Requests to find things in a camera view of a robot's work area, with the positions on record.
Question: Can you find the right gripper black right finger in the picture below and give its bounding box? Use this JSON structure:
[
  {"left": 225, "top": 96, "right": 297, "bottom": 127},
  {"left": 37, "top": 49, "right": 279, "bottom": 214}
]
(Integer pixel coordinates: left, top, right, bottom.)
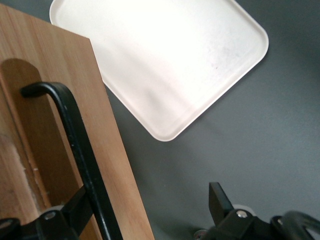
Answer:
[{"left": 204, "top": 181, "right": 275, "bottom": 240}]

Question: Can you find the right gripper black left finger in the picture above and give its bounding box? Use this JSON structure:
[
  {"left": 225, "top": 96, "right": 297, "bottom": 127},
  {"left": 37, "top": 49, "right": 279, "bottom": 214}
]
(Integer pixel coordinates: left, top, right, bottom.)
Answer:
[{"left": 34, "top": 185, "right": 96, "bottom": 240}]

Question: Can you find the black metal drawer handle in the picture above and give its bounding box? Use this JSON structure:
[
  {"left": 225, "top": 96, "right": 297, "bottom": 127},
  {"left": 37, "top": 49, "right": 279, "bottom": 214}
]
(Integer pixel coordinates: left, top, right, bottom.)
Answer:
[{"left": 20, "top": 81, "right": 124, "bottom": 240}]

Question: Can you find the light wooden drawer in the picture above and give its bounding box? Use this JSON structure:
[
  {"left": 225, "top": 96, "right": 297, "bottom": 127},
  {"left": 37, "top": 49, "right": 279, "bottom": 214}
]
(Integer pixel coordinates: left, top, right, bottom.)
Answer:
[{"left": 0, "top": 4, "right": 156, "bottom": 240}]

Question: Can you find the cream rectangular tray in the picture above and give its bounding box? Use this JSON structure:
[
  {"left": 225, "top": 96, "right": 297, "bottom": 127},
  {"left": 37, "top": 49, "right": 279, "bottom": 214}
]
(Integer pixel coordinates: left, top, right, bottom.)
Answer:
[{"left": 48, "top": 0, "right": 270, "bottom": 143}]

